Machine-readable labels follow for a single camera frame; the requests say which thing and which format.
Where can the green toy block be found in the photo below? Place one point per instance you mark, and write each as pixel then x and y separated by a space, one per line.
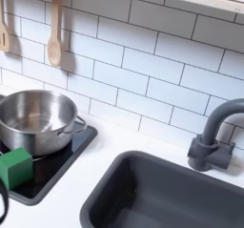
pixel 16 171

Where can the wooden spoon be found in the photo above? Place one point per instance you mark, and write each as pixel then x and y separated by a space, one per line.
pixel 54 50

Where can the black stove top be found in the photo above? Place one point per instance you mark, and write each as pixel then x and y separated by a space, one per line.
pixel 58 174

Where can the dark grey curved tap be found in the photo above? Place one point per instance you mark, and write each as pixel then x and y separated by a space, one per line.
pixel 209 152

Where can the dark grey sink basin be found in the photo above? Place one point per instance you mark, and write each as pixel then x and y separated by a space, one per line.
pixel 158 200

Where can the wooden slotted spatula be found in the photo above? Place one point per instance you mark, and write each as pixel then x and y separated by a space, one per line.
pixel 4 37

